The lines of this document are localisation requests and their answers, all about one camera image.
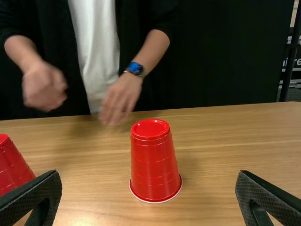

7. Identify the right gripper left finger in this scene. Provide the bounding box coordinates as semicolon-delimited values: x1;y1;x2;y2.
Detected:
0;169;63;226

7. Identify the person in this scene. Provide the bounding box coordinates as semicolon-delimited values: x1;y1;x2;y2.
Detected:
0;0;181;127

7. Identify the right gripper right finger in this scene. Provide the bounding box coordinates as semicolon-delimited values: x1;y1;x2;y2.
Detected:
235;169;301;226

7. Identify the red cup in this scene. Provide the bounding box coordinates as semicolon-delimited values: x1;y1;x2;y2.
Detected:
129;118;183;204
0;133;36;197

